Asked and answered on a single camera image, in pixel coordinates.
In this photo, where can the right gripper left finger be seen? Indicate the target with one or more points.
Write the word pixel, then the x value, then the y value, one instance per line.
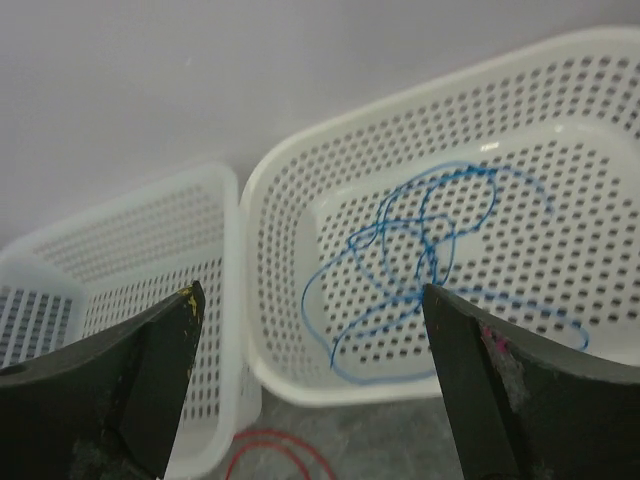
pixel 107 406

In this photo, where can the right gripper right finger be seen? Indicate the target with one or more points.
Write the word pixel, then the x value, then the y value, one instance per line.
pixel 521 406

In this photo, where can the left white perforated basket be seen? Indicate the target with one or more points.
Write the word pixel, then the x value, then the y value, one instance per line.
pixel 102 266

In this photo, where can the white perforated basket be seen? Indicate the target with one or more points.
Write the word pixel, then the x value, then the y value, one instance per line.
pixel 102 266
pixel 514 184

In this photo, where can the middle white perforated basket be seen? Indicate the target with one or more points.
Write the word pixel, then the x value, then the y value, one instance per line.
pixel 514 184

